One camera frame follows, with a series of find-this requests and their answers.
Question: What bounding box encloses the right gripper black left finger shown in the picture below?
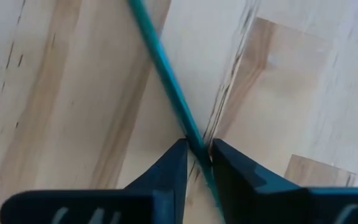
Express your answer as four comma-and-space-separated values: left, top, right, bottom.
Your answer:
0, 138, 188, 224

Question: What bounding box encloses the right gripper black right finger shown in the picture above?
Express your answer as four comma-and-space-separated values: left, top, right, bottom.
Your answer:
211, 138, 358, 224

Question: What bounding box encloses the teal pencil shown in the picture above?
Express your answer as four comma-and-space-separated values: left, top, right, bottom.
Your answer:
126, 0, 228, 224

